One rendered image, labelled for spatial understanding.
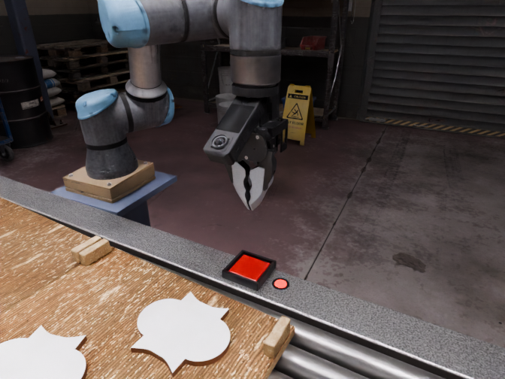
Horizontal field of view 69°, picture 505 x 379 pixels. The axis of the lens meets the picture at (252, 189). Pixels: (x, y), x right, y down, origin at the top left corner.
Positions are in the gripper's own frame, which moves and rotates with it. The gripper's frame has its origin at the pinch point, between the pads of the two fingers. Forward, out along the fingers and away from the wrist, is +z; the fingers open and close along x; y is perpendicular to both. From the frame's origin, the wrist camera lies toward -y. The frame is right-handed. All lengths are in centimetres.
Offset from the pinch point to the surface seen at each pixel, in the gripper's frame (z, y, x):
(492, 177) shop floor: 106, 315, -71
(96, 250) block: 10.4, -12.7, 25.9
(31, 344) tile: 11.5, -31.3, 17.3
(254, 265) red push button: 13.3, 1.0, -0.5
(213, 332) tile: 11.5, -17.5, -3.7
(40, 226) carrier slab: 12.6, -10.7, 46.5
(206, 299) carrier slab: 12.7, -11.5, 1.7
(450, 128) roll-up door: 102, 442, -30
